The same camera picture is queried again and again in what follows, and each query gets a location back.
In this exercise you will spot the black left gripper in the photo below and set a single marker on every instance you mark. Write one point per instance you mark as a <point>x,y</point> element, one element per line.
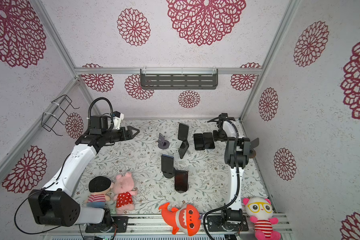
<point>128,136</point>

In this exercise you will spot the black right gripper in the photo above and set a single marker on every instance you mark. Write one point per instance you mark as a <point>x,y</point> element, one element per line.
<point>216,137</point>

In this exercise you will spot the teal-edged black phone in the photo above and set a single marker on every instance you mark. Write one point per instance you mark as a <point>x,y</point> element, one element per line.
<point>183,132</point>

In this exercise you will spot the blue-edged black phone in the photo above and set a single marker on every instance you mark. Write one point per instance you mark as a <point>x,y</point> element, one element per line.
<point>209,142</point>

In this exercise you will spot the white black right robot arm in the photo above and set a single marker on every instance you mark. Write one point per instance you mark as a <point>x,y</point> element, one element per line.
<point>236,157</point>

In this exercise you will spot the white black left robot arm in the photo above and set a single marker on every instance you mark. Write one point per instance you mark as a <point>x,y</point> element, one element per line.
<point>53,204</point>

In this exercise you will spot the grey round phone stand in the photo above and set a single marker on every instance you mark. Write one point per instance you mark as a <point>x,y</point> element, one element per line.
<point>163,144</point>

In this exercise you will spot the black folding phone stand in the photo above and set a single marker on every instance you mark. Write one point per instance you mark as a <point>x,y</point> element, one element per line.
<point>183,149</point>

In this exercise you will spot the black phone reddish screen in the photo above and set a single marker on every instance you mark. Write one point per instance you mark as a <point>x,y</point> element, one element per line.
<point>181,180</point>

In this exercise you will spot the black slab phone stand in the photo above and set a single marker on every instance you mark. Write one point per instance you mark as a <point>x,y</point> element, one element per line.
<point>169,174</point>

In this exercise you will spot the pink pig plush toy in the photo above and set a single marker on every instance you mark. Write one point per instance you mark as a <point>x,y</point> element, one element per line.
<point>123,190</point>

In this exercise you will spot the black-haired boy plush doll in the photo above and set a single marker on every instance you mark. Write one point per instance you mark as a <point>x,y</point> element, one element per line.
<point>99,187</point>

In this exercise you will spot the white pink glasses plush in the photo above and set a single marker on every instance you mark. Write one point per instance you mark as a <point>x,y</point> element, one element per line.
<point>261,212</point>

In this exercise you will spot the red shark plush toy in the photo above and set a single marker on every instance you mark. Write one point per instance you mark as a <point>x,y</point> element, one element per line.
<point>186,219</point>

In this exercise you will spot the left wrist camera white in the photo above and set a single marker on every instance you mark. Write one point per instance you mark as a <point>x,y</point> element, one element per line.
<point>117,119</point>

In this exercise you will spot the grey wall shelf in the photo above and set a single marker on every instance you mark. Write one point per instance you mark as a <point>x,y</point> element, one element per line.
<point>179,79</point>

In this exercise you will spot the black wire wall rack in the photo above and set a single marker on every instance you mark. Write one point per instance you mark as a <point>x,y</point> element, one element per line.
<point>53,117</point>

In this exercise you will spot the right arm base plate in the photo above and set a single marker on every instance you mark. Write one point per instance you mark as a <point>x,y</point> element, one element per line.
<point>215,223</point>

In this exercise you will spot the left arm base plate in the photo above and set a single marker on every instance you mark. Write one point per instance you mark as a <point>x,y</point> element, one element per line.
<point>113,224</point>

